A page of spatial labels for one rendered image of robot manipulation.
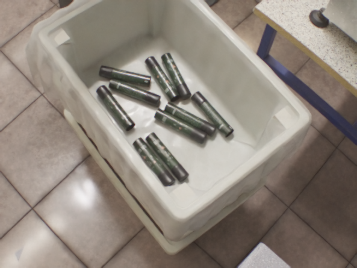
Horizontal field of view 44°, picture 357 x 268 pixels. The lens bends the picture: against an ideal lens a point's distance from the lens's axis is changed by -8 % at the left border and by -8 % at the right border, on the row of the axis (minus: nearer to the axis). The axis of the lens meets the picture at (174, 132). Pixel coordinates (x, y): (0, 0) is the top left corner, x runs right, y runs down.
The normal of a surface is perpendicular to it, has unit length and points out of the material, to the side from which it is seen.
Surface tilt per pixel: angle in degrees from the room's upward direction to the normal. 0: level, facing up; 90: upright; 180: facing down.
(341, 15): 90
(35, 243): 0
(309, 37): 0
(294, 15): 0
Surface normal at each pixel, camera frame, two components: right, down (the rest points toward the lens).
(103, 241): 0.05, -0.40
